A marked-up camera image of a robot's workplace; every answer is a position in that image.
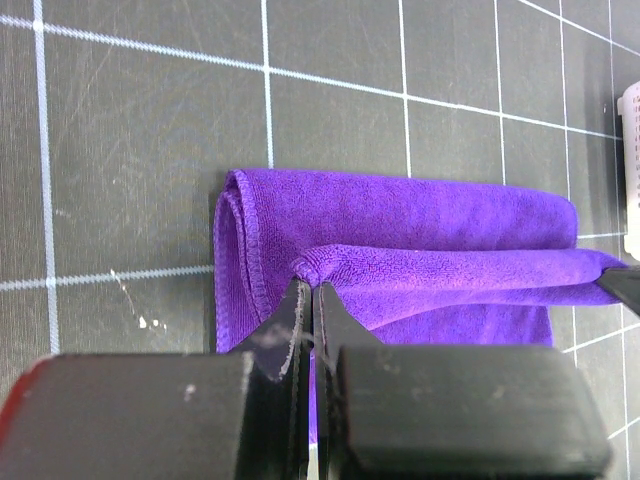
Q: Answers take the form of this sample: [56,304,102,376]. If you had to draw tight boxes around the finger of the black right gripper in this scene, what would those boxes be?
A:
[594,266,640,316]

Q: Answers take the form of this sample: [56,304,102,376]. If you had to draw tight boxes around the white plastic mesh basket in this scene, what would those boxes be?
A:
[617,81,640,260]

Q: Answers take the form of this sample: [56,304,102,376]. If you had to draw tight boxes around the purple towel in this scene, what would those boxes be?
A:
[213,169,619,352]

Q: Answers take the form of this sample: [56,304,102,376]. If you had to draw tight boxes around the black grid cutting mat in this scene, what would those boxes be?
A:
[1,1,639,479]

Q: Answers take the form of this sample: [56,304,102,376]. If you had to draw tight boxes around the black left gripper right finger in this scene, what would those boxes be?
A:
[313,284,613,479]

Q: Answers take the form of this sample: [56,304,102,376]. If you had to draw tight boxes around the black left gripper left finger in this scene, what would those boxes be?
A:
[1,280,312,479]

